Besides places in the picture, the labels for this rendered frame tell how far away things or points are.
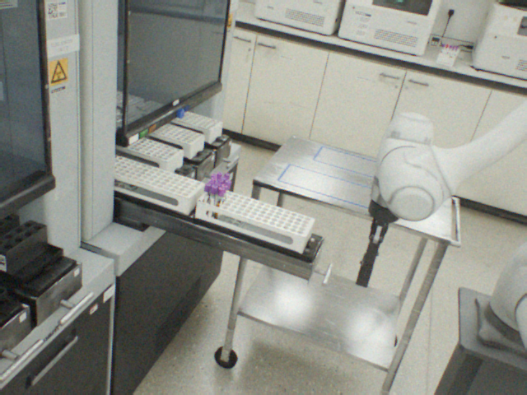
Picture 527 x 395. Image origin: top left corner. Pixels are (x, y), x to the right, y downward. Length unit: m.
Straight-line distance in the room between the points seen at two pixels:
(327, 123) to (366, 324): 1.94
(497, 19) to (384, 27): 0.63
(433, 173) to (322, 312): 1.09
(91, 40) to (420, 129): 0.70
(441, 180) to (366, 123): 2.60
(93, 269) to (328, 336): 0.92
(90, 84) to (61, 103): 0.10
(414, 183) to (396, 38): 2.55
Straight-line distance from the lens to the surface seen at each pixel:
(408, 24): 3.42
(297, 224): 1.30
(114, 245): 1.35
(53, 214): 1.20
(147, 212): 1.37
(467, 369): 1.49
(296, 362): 2.15
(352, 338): 1.90
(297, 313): 1.92
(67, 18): 1.08
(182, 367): 2.05
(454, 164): 0.99
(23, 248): 1.14
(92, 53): 1.16
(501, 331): 1.43
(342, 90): 3.53
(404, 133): 1.10
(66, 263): 1.16
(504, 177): 3.67
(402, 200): 0.94
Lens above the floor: 1.52
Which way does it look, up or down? 28 degrees down
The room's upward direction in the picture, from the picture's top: 11 degrees clockwise
